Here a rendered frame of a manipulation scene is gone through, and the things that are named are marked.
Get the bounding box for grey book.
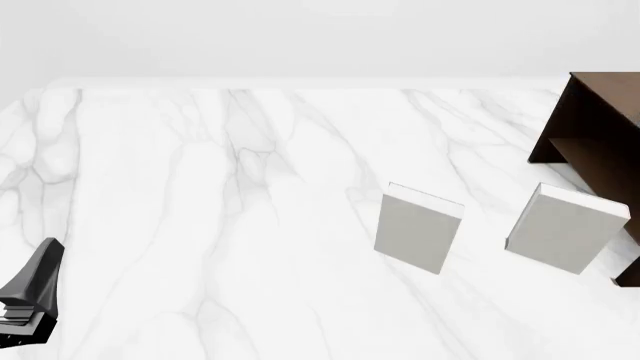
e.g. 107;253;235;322
503;181;631;276
373;181;465;276

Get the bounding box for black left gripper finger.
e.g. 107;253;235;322
0;237;66;323

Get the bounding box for dark brown wooden shelf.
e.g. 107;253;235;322
527;71;640;288

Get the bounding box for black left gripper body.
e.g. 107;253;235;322
0;298;59;349

